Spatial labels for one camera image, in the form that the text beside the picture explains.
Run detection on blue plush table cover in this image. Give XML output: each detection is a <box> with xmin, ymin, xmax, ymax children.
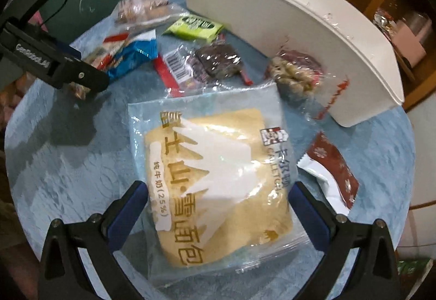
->
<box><xmin>4</xmin><ymin>0</ymin><xmax>417</xmax><ymax>300</ymax></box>

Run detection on red white small packet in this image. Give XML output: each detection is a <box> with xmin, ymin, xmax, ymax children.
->
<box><xmin>297</xmin><ymin>132</ymin><xmax>360</xmax><ymax>216</ymax></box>

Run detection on white plastic storage bin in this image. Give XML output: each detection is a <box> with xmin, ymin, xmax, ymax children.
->
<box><xmin>186</xmin><ymin>0</ymin><xmax>404</xmax><ymax>127</ymax></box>

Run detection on clear bag yellow bread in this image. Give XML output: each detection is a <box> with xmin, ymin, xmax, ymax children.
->
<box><xmin>128</xmin><ymin>82</ymin><xmax>308</xmax><ymax>287</ymax></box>

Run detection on wooden corner shelf unit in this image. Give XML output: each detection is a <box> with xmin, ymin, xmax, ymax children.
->
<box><xmin>364</xmin><ymin>0</ymin><xmax>435</xmax><ymax>111</ymax></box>

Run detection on clear bag nut cluster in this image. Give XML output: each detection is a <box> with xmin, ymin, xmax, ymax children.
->
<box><xmin>265</xmin><ymin>49</ymin><xmax>350</xmax><ymax>120</ymax></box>

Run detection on green pastry snack packet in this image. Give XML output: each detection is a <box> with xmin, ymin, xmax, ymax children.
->
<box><xmin>163</xmin><ymin>15</ymin><xmax>224</xmax><ymax>43</ymax></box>

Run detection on blue white snack packet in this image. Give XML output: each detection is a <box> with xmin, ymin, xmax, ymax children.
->
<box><xmin>83</xmin><ymin>29</ymin><xmax>160</xmax><ymax>83</ymax></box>

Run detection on dark nut bar red-edged bag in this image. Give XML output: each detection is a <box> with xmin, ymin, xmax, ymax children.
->
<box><xmin>154</xmin><ymin>34</ymin><xmax>253</xmax><ymax>98</ymax></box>

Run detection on clear bag brown biscuits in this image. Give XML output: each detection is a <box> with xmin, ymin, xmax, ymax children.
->
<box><xmin>111</xmin><ymin>0</ymin><xmax>190</xmax><ymax>31</ymax></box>

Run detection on pink basket with jar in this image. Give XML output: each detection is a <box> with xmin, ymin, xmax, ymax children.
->
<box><xmin>392</xmin><ymin>12</ymin><xmax>435</xmax><ymax>68</ymax></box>

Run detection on shiny wrappers on shelf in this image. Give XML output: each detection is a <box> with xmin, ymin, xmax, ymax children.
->
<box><xmin>373</xmin><ymin>8</ymin><xmax>397</xmax><ymax>37</ymax></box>

